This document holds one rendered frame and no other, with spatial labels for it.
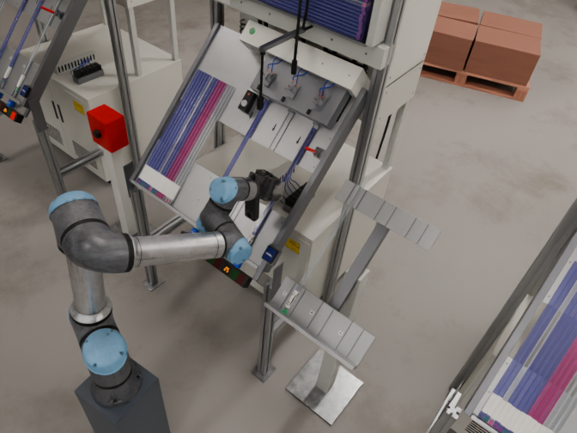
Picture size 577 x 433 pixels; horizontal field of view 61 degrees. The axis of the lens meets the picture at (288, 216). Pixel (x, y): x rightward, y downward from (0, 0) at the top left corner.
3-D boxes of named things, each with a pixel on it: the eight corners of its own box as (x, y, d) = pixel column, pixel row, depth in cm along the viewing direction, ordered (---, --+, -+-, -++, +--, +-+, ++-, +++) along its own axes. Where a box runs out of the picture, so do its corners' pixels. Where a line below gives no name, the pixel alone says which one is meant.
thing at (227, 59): (318, 176, 170) (313, 173, 166) (186, 103, 197) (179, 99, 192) (366, 94, 168) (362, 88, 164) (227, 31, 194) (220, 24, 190)
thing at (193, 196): (263, 266, 171) (259, 266, 168) (139, 181, 197) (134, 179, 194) (290, 220, 169) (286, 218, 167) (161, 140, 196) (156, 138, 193)
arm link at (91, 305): (81, 361, 145) (57, 228, 110) (68, 323, 154) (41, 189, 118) (122, 345, 151) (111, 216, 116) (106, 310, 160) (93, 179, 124)
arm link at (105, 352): (97, 395, 139) (87, 372, 130) (83, 357, 147) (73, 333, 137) (137, 375, 144) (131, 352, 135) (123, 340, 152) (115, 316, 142)
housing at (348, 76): (361, 105, 170) (350, 89, 157) (255, 56, 189) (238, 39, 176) (373, 85, 169) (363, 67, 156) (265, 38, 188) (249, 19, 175)
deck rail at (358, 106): (269, 272, 172) (261, 272, 167) (264, 270, 173) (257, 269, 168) (371, 96, 168) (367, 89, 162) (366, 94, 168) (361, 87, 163)
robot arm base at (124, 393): (115, 417, 145) (109, 403, 138) (80, 389, 150) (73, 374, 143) (152, 379, 154) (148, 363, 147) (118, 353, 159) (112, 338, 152)
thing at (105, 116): (126, 257, 258) (99, 136, 204) (98, 234, 268) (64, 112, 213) (161, 233, 272) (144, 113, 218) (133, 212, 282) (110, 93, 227)
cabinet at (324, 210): (297, 327, 236) (312, 241, 193) (196, 253, 264) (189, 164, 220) (367, 253, 275) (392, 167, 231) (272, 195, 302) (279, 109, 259)
